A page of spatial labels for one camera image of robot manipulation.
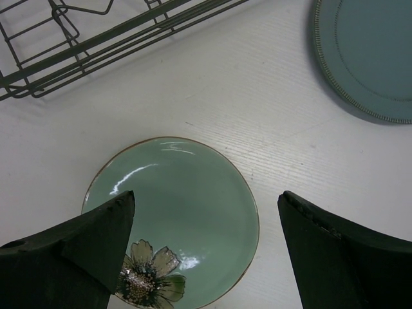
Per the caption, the green plate with flower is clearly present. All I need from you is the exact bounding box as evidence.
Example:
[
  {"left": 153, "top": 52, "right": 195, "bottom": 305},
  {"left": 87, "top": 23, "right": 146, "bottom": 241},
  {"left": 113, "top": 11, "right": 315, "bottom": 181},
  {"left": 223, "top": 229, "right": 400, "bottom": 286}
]
[{"left": 82, "top": 136, "right": 260, "bottom": 308}]

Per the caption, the blue-grey beaded rim plate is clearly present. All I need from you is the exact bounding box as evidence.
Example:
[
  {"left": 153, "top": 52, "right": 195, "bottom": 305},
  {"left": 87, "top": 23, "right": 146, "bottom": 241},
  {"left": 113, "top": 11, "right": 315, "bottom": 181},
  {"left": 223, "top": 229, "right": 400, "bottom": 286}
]
[{"left": 311, "top": 1, "right": 411, "bottom": 124}]

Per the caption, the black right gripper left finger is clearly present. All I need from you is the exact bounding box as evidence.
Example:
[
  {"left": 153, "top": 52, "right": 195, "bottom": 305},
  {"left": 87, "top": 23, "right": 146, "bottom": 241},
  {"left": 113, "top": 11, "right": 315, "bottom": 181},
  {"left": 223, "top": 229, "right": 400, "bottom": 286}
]
[{"left": 1, "top": 191, "right": 135, "bottom": 309}]

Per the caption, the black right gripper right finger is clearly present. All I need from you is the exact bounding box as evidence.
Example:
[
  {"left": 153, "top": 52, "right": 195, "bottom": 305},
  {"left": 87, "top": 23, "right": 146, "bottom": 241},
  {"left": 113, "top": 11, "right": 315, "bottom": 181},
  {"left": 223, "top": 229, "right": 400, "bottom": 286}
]
[{"left": 277, "top": 191, "right": 411, "bottom": 308}]

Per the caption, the grey wire dish rack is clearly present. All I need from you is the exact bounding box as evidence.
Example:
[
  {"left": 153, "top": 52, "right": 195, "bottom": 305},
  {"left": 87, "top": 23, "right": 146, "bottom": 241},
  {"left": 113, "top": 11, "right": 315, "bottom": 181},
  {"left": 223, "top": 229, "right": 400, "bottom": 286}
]
[{"left": 1, "top": 0, "right": 238, "bottom": 100}]

